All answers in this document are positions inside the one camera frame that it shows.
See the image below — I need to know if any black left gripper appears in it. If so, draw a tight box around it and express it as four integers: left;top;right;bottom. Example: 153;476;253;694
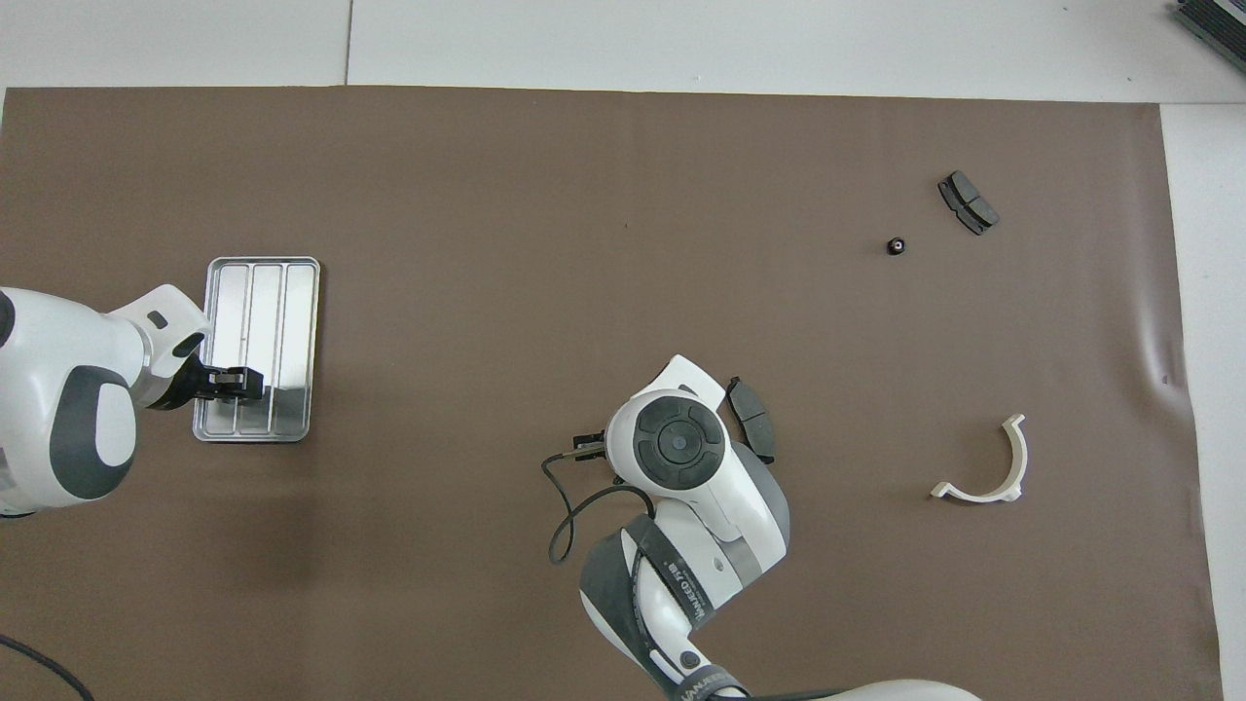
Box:
146;354;266;411

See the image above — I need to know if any silver metal tray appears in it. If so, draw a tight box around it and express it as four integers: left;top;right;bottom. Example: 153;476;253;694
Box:
192;256;321;444

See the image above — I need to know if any long dark grey brake pad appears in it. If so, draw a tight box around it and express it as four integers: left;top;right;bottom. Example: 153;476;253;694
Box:
725;376;779;465

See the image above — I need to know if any brown paper mat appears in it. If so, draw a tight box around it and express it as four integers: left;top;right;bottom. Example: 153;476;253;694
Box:
0;86;1226;701

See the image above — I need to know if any short dark grey brake pad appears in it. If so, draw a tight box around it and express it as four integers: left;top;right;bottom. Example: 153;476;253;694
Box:
937;170;1001;237

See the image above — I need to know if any dark ribbed device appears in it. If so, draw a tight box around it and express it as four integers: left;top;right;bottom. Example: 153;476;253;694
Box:
1171;0;1246;74

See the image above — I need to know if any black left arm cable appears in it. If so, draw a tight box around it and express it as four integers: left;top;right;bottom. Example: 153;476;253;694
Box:
0;633;95;701

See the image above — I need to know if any white curved plastic bracket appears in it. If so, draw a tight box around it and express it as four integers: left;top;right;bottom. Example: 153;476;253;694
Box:
930;414;1029;504

